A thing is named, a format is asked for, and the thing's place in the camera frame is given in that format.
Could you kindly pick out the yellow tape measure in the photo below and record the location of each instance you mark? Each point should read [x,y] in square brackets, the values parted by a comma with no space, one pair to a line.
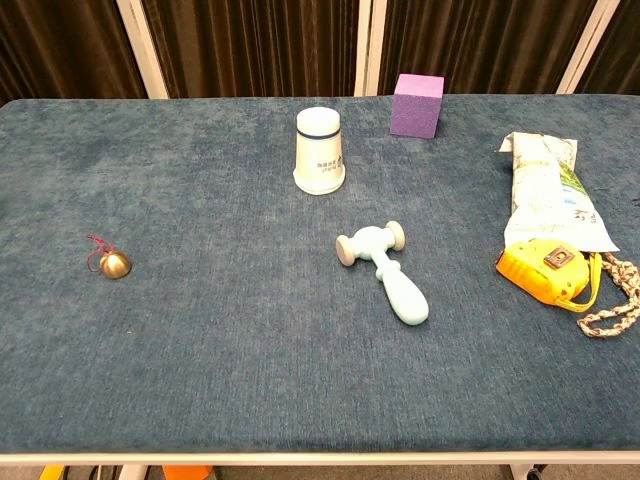
[540,272]

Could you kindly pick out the brown curtain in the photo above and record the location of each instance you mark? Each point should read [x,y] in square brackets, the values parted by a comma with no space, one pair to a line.
[250,45]

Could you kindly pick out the blue velvet table cloth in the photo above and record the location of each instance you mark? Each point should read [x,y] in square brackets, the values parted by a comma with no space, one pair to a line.
[300,300]

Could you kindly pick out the purple foam cube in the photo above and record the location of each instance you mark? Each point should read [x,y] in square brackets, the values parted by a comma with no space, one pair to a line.
[416,106]

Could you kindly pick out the white green printed snack bag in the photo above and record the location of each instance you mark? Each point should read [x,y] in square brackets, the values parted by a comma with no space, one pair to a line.
[547,190]

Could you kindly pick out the white frame post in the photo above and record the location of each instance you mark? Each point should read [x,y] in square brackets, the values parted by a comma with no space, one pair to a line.
[369,47]
[142,47]
[587,47]

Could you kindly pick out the light blue toy hammer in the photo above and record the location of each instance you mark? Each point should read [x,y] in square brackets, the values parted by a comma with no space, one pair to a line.
[385,265]

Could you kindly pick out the white paper cup blue stripe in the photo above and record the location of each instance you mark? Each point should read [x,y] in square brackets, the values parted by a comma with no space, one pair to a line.
[319,150]

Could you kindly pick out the yellow object under table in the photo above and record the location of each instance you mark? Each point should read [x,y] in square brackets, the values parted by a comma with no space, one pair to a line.
[51,472]

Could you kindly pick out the orange object under table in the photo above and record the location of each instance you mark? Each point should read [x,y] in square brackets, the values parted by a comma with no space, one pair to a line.
[186,472]

